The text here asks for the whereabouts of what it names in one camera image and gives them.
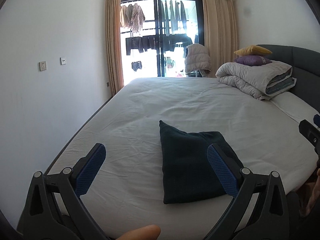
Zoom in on folded grey duvet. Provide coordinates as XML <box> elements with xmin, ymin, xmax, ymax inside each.
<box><xmin>216</xmin><ymin>61</ymin><xmax>296</xmax><ymax>100</ymax></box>

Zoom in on beige curtain right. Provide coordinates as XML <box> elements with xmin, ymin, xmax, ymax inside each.
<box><xmin>202</xmin><ymin>0</ymin><xmax>238</xmax><ymax>78</ymax></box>

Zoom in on person left hand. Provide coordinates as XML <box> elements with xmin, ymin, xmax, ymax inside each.
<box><xmin>117</xmin><ymin>225</ymin><xmax>161</xmax><ymax>240</ymax></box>

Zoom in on mustard yellow cushion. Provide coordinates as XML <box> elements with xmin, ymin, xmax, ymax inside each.
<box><xmin>234</xmin><ymin>45</ymin><xmax>272</xmax><ymax>56</ymax></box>

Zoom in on white bed sheet mattress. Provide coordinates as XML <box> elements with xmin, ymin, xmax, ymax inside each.
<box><xmin>50</xmin><ymin>77</ymin><xmax>317</xmax><ymax>239</ymax></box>

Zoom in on purple cushion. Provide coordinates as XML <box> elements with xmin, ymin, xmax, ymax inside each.
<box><xmin>234</xmin><ymin>55</ymin><xmax>272</xmax><ymax>66</ymax></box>

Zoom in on beige puffer vest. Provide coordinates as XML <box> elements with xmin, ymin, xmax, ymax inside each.
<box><xmin>184</xmin><ymin>43</ymin><xmax>212</xmax><ymax>77</ymax></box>

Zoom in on white pillow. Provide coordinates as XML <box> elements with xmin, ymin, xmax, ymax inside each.
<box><xmin>270</xmin><ymin>92</ymin><xmax>319</xmax><ymax>126</ymax></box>

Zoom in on person right hand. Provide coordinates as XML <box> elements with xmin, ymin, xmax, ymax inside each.
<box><xmin>303</xmin><ymin>169</ymin><xmax>320</xmax><ymax>216</ymax></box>

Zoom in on dark grey upholstered headboard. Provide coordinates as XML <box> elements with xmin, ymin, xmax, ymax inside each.
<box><xmin>259</xmin><ymin>44</ymin><xmax>320</xmax><ymax>111</ymax></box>

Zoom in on black framed balcony door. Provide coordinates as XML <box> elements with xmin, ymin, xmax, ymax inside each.
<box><xmin>120</xmin><ymin>0</ymin><xmax>204</xmax><ymax>85</ymax></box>

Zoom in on white wall socket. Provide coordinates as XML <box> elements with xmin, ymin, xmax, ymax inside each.
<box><xmin>39</xmin><ymin>61</ymin><xmax>47</xmax><ymax>72</ymax></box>

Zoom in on dark green knit sweater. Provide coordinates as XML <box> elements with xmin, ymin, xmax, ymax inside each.
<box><xmin>159</xmin><ymin>120</ymin><xmax>243</xmax><ymax>204</ymax></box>

